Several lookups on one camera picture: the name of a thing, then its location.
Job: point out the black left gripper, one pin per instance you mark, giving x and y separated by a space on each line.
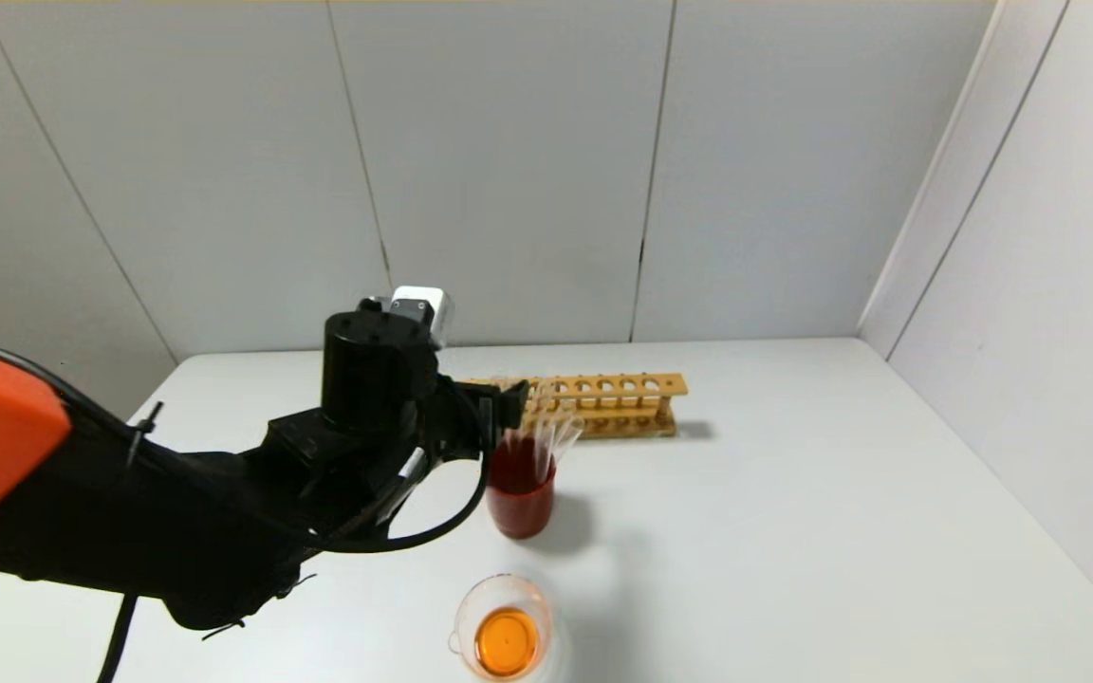
376 370

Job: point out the orange and black left arm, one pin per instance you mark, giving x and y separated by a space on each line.
129 512

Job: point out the empty glass test tube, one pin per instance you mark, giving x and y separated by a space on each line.
556 427
565 438
537 417

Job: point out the wooden test tube rack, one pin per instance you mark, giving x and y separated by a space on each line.
622 384

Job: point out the red plastic cup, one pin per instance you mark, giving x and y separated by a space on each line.
520 507

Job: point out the clear glass beaker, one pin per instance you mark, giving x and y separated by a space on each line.
507 643

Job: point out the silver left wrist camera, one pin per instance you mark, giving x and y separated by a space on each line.
423 308

